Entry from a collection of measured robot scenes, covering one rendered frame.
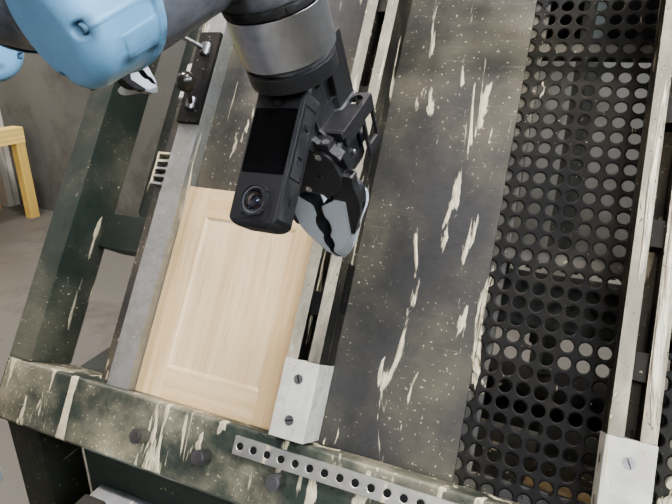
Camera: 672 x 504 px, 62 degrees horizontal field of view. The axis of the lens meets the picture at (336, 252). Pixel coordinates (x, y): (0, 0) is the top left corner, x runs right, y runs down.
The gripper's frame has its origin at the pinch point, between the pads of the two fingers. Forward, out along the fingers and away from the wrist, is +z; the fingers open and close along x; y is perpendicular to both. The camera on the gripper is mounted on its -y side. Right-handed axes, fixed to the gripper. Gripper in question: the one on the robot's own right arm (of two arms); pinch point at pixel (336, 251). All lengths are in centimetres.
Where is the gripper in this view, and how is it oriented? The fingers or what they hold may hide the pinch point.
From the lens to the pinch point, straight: 55.5
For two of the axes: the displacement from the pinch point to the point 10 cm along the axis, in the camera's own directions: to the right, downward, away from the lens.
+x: -8.8, -1.8, 4.5
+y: 4.3, -7.1, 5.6
